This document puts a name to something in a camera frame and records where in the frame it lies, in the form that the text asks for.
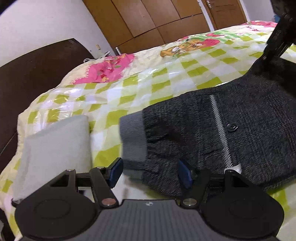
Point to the green checkered bed cover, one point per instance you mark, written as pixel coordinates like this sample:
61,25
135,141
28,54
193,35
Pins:
111,87

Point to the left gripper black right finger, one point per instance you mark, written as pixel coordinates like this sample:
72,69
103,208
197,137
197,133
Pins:
193,183

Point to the dark grey knit pants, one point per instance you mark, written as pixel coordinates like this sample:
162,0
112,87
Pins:
247,124

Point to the dark brown headboard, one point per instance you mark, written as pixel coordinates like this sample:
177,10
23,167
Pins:
28,76

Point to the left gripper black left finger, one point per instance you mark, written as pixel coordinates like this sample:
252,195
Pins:
103,179

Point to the brown wooden door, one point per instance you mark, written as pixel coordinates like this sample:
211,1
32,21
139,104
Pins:
225,13

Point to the brown wooden wardrobe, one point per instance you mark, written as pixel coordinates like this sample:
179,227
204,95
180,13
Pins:
131,26

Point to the grey pillow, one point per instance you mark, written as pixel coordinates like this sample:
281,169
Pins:
64,145

